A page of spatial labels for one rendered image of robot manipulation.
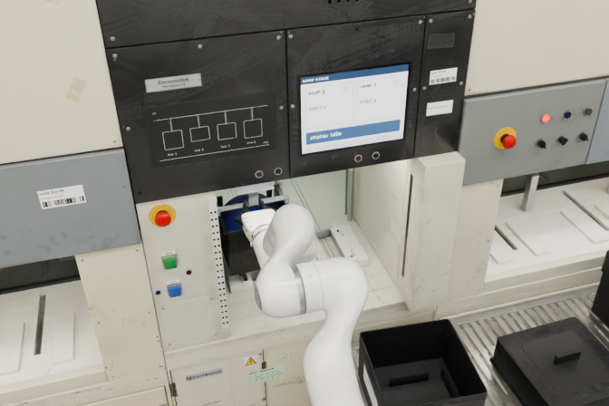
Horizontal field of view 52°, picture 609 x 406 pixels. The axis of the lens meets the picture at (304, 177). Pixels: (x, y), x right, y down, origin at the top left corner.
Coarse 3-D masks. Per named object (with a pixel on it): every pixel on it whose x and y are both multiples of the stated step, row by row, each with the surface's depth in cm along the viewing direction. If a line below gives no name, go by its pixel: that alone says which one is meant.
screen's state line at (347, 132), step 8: (400, 120) 164; (344, 128) 161; (352, 128) 161; (360, 128) 162; (368, 128) 163; (376, 128) 163; (384, 128) 164; (392, 128) 165; (312, 136) 159; (320, 136) 160; (328, 136) 160; (336, 136) 161; (344, 136) 162; (352, 136) 162; (360, 136) 163
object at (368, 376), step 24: (360, 336) 180; (384, 336) 184; (408, 336) 186; (432, 336) 188; (456, 336) 180; (360, 360) 184; (384, 360) 189; (408, 360) 191; (432, 360) 193; (456, 360) 182; (384, 384) 185; (408, 384) 185; (432, 384) 185; (456, 384) 184; (480, 384) 166
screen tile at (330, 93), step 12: (336, 84) 153; (312, 96) 153; (324, 96) 154; (336, 96) 155; (348, 96) 156; (348, 108) 158; (312, 120) 157; (324, 120) 158; (336, 120) 159; (348, 120) 160
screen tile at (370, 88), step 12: (360, 84) 155; (372, 84) 156; (384, 84) 157; (360, 96) 157; (396, 96) 160; (360, 108) 159; (372, 108) 160; (384, 108) 161; (396, 108) 162; (360, 120) 161
